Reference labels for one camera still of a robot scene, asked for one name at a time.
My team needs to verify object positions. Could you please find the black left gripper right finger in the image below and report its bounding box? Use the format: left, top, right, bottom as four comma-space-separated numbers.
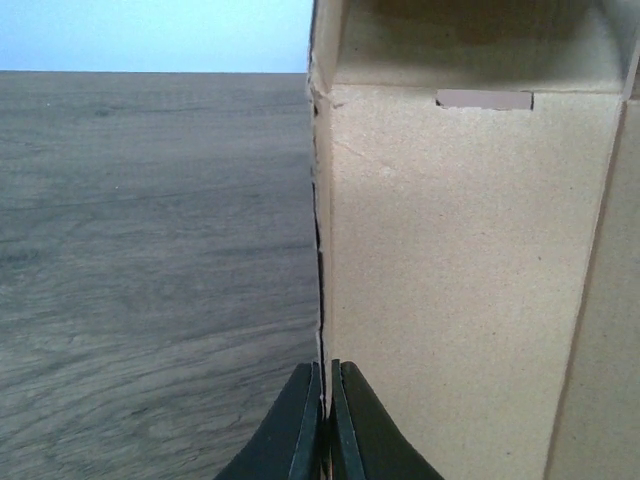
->
330, 360, 442, 480

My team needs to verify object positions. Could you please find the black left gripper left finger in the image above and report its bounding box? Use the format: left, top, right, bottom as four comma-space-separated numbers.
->
216, 362, 322, 480

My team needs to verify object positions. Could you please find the cardboard box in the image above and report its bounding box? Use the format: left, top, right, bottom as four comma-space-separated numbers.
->
308, 1, 639, 479

